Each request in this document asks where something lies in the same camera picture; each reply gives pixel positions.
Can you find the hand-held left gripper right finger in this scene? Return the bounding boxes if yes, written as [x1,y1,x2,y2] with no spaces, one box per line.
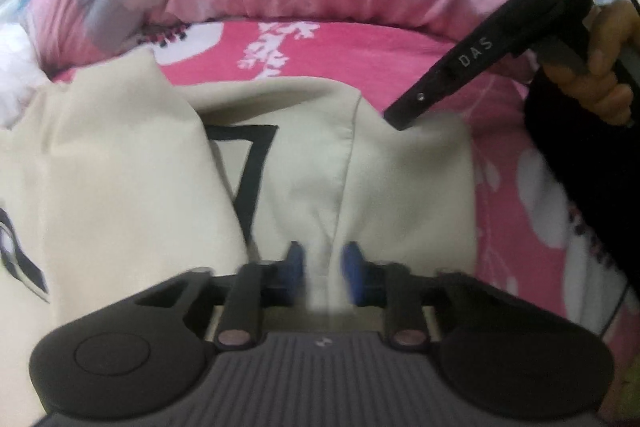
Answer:
[340,241,501,353]

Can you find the pink floral blanket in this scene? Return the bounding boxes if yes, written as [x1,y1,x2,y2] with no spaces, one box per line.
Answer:
[50,19,640,427]

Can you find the person's right hand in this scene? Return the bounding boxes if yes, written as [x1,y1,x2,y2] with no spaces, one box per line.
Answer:
[542,0,640,128]

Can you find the cream zip jacket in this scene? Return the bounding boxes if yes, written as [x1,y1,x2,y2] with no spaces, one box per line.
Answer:
[0,54,478,408]

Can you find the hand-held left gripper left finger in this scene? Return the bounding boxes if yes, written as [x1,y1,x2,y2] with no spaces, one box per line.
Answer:
[132,241,307,353]

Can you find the pale printed bedding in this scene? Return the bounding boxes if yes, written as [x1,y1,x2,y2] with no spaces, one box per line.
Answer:
[0,0,81,128]

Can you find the person's right forearm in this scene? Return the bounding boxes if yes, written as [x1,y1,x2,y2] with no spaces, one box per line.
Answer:
[524,67,640,280]

